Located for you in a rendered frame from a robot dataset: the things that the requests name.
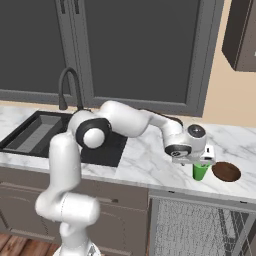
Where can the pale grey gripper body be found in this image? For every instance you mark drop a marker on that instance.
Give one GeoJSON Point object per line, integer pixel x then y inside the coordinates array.
{"type": "Point", "coordinates": [190, 159]}

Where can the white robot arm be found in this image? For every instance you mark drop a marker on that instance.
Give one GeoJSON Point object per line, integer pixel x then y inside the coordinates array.
{"type": "Point", "coordinates": [66, 166]}

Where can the green cup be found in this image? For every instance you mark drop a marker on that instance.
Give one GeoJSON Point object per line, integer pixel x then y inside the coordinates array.
{"type": "Point", "coordinates": [200, 172]}

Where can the brown bowl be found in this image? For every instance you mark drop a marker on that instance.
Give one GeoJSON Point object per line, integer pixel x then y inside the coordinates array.
{"type": "Point", "coordinates": [226, 171]}

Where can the grey dishwasher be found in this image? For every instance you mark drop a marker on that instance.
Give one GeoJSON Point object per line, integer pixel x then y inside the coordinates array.
{"type": "Point", "coordinates": [190, 226]}

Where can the grey cupboard door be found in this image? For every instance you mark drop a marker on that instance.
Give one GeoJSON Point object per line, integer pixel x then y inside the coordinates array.
{"type": "Point", "coordinates": [20, 208]}
{"type": "Point", "coordinates": [125, 231]}

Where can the grey drawer front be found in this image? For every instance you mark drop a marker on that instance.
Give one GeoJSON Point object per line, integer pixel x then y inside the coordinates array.
{"type": "Point", "coordinates": [133, 195]}

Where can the grey framed window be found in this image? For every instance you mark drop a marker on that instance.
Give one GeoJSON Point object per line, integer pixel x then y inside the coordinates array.
{"type": "Point", "coordinates": [140, 50]}

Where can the black curved tap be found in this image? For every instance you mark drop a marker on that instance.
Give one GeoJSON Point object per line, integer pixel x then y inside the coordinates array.
{"type": "Point", "coordinates": [77, 87]}

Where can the black sink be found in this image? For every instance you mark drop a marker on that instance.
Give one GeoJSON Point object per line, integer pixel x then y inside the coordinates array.
{"type": "Point", "coordinates": [40, 133]}

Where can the dark brown wall cupboard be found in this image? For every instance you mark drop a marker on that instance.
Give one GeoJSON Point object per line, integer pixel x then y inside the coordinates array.
{"type": "Point", "coordinates": [241, 33]}

